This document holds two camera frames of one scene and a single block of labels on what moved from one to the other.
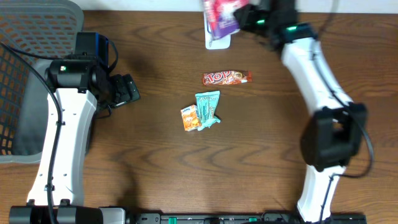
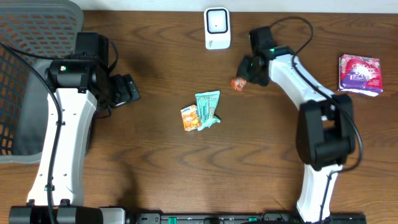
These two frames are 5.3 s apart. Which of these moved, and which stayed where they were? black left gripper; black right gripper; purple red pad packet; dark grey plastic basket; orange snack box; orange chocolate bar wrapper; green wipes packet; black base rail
Moved: purple red pad packet; black right gripper; orange chocolate bar wrapper
Stayed: green wipes packet; black base rail; dark grey plastic basket; orange snack box; black left gripper
